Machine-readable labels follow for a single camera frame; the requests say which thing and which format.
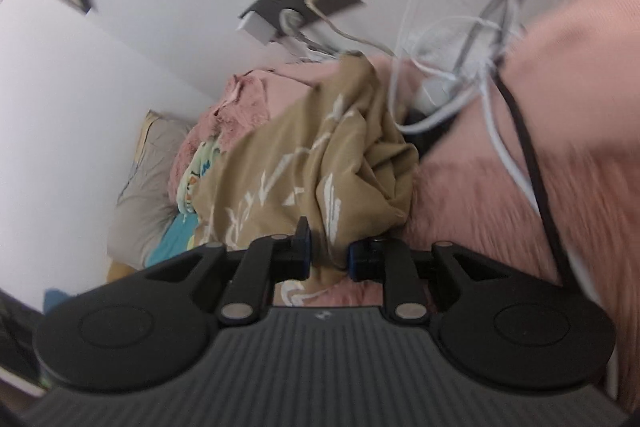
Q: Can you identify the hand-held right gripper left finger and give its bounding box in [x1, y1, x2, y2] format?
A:
[145, 216, 314, 326]

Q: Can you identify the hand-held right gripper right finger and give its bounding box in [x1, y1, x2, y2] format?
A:
[347, 237, 502, 324]

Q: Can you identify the tan printed t-shirt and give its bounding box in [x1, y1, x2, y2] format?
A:
[192, 54, 420, 308]

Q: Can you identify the green cartoon printed blanket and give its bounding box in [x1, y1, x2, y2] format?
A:
[175, 139, 223, 215]

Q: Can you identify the pink fluffy blanket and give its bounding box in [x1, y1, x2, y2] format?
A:
[167, 0, 640, 408]

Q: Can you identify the teal printed bed sheet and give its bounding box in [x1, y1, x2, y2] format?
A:
[145, 209, 201, 268]

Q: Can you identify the grey pillow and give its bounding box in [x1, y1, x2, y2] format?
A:
[106, 117, 198, 268]

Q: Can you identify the yellow pillow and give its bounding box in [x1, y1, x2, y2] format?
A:
[132, 109, 166, 178]

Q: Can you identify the white charger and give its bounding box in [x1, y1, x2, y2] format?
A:
[239, 11, 281, 45]

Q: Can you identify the blue folding chair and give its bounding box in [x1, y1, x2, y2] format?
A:
[44, 288, 76, 314]

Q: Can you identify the black device under cables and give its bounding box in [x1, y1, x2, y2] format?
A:
[402, 107, 466, 168]

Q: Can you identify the tan bed frame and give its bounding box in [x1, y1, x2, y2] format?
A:
[106, 257, 146, 284]

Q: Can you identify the white cable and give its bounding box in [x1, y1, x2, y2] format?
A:
[390, 0, 601, 303]

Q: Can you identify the black cable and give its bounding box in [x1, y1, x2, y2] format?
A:
[495, 72, 576, 293]

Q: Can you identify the beige cable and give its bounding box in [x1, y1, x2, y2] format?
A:
[305, 0, 396, 58]

